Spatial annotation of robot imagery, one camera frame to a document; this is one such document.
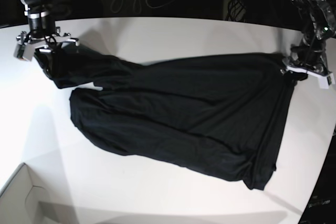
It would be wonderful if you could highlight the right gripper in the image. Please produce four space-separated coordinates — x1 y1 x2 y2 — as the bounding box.
15 26 80 52

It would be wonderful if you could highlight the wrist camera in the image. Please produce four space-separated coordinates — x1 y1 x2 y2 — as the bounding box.
14 44 35 61
318 72 335 89

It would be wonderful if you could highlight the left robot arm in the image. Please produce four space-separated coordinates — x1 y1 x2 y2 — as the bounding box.
283 0 335 89

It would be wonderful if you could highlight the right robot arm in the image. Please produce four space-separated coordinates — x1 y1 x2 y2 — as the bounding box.
16 0 80 60

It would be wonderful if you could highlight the white cardboard box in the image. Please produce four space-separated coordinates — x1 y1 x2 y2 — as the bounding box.
0 163 79 224

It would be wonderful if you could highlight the black long-sleeve t-shirt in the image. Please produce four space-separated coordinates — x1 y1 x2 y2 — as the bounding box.
35 49 306 190

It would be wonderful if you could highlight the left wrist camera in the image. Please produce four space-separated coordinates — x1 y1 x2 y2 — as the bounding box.
318 72 335 89

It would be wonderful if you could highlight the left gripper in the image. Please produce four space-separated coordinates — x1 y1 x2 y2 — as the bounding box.
282 56 331 80

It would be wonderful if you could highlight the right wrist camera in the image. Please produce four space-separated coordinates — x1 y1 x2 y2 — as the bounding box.
14 44 35 61

